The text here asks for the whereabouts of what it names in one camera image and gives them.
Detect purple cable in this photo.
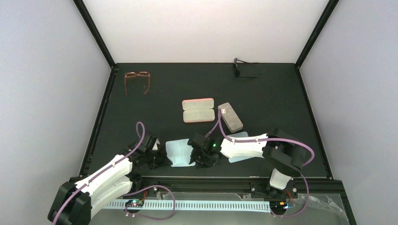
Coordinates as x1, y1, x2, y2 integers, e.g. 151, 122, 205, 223
51, 121, 176, 225
204, 108, 315, 218

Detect right circuit board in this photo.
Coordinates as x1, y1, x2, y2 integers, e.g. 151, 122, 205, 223
270, 201, 296, 210

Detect black aluminium frame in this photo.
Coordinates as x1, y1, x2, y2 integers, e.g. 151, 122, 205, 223
53, 0, 358, 225

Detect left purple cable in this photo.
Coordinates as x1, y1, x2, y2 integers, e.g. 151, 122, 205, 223
51, 121, 176, 225

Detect brown translucent sunglasses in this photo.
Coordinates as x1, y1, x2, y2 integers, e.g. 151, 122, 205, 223
124, 71, 151, 96

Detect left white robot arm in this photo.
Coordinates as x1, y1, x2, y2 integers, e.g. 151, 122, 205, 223
47, 133, 172, 225

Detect clear plastic sheet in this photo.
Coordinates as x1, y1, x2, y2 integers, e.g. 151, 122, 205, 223
90, 193, 359, 225

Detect white slotted cable duct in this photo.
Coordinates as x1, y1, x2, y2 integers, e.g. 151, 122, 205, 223
104, 199, 271, 213

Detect circuit board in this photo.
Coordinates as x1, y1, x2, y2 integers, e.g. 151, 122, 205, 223
270, 201, 296, 210
125, 199, 145, 208

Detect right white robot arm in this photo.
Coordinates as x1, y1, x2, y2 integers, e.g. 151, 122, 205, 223
187, 128, 308, 196

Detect grey glasses case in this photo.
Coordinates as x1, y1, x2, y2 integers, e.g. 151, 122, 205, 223
218, 102, 243, 133

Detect black sunglasses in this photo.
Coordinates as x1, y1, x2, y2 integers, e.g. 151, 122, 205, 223
233, 58, 260, 79

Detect light blue cloth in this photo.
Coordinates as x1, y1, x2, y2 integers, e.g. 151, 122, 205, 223
227, 131, 254, 163
165, 139, 196, 167

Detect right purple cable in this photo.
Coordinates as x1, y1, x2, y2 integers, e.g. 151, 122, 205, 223
204, 108, 315, 218

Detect pink glasses case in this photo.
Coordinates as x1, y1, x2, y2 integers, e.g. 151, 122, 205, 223
182, 98, 215, 123

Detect left circuit board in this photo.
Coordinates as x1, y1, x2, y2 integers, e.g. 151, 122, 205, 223
125, 199, 145, 208

